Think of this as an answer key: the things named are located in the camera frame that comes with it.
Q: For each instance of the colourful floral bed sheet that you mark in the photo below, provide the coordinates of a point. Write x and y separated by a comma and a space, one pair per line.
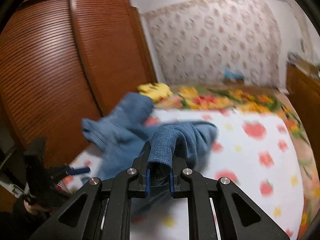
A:
261, 101

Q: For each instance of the wooden dresser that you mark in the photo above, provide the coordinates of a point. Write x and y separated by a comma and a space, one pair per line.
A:
304, 96

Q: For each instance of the brown louvered wardrobe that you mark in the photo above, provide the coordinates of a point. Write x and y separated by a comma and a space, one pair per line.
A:
65, 60

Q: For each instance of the blue item on headboard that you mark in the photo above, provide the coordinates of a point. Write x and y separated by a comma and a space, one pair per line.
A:
233, 76

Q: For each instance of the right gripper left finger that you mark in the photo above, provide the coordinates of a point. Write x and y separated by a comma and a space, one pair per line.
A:
100, 209

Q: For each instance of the person's left hand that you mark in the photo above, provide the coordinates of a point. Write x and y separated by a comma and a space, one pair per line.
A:
35, 209

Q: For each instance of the blue denim jeans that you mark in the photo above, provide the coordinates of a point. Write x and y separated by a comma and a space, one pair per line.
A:
122, 137

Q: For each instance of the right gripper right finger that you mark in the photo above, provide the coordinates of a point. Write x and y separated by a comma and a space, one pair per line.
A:
219, 209

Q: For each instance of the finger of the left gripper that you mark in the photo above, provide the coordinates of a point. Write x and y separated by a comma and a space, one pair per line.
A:
78, 171

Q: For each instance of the white floral bed blanket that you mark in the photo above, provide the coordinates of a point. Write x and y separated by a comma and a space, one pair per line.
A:
253, 150

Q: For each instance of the cardboard box on dresser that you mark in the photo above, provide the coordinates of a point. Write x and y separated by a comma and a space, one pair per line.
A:
304, 66

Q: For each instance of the yellow plush toy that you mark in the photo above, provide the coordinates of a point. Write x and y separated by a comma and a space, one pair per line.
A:
156, 92

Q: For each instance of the pink circle patterned curtain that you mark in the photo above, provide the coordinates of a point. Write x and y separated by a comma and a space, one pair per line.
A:
196, 40

